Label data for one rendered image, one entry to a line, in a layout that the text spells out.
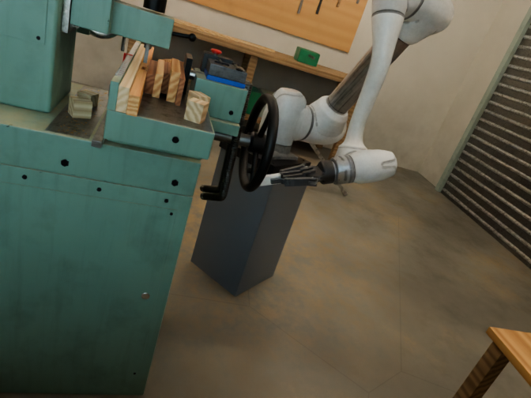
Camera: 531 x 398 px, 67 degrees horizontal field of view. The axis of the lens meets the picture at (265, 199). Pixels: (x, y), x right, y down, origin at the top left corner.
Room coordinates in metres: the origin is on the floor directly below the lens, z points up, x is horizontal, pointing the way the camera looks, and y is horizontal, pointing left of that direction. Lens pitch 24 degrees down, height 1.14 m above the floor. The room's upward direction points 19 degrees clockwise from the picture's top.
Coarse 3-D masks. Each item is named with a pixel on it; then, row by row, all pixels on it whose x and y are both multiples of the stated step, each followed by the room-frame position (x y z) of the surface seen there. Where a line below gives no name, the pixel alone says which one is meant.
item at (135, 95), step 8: (152, 48) 1.33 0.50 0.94; (152, 56) 1.26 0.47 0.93; (144, 72) 0.95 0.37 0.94; (136, 80) 0.85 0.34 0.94; (144, 80) 0.87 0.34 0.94; (136, 88) 0.78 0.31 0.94; (136, 96) 0.73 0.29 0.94; (128, 104) 0.72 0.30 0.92; (136, 104) 0.73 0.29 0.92; (128, 112) 0.72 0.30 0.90; (136, 112) 0.73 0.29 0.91
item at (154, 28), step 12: (120, 12) 0.95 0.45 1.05; (132, 12) 0.96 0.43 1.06; (144, 12) 0.97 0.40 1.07; (120, 24) 0.96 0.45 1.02; (132, 24) 0.96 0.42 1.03; (144, 24) 0.97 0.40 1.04; (156, 24) 0.98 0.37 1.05; (168, 24) 0.99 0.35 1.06; (132, 36) 0.97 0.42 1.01; (144, 36) 0.97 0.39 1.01; (156, 36) 0.98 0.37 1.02; (168, 36) 0.99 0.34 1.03; (168, 48) 1.00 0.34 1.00
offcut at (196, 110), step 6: (192, 102) 0.82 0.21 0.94; (198, 102) 0.83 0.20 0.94; (204, 102) 0.84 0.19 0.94; (186, 108) 0.82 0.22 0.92; (192, 108) 0.82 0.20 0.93; (198, 108) 0.82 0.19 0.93; (204, 108) 0.82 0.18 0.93; (186, 114) 0.82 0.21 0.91; (192, 114) 0.82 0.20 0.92; (198, 114) 0.82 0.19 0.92; (204, 114) 0.83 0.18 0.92; (192, 120) 0.82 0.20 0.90; (198, 120) 0.82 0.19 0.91; (204, 120) 0.85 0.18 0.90
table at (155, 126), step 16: (144, 96) 0.88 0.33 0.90; (160, 96) 0.93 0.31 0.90; (112, 112) 0.72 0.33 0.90; (144, 112) 0.77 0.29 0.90; (160, 112) 0.81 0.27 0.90; (176, 112) 0.85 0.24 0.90; (208, 112) 0.93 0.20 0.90; (112, 128) 0.72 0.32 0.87; (128, 128) 0.73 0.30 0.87; (144, 128) 0.74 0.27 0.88; (160, 128) 0.75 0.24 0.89; (176, 128) 0.76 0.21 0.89; (192, 128) 0.77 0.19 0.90; (208, 128) 0.81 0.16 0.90; (224, 128) 1.00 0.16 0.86; (144, 144) 0.74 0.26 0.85; (160, 144) 0.75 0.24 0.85; (176, 144) 0.76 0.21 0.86; (192, 144) 0.77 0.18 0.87; (208, 144) 0.78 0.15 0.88
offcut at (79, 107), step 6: (72, 96) 0.90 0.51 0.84; (78, 96) 0.91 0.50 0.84; (72, 102) 0.88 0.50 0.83; (78, 102) 0.88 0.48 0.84; (84, 102) 0.89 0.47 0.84; (90, 102) 0.90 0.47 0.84; (72, 108) 0.88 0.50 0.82; (78, 108) 0.88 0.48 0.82; (84, 108) 0.89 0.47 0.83; (90, 108) 0.90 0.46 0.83; (72, 114) 0.88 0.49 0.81; (78, 114) 0.88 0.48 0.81; (84, 114) 0.89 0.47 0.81; (90, 114) 0.90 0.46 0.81
